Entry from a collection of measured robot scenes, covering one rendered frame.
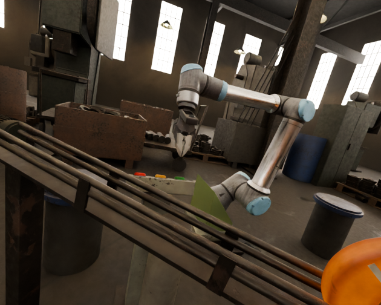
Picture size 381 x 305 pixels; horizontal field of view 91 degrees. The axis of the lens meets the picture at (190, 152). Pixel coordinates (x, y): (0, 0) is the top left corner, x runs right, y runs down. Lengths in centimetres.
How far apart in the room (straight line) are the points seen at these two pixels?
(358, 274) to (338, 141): 395
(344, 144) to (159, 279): 404
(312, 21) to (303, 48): 37
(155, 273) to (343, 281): 49
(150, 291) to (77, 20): 472
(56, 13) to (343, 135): 573
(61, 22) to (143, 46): 753
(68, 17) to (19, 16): 846
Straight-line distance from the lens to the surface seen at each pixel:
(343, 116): 417
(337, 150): 427
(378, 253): 31
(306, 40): 376
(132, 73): 1192
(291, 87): 356
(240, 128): 341
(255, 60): 643
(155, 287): 71
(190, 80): 79
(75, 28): 492
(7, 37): 1342
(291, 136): 121
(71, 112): 231
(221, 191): 133
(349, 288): 32
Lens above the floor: 87
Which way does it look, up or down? 13 degrees down
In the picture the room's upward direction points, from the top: 13 degrees clockwise
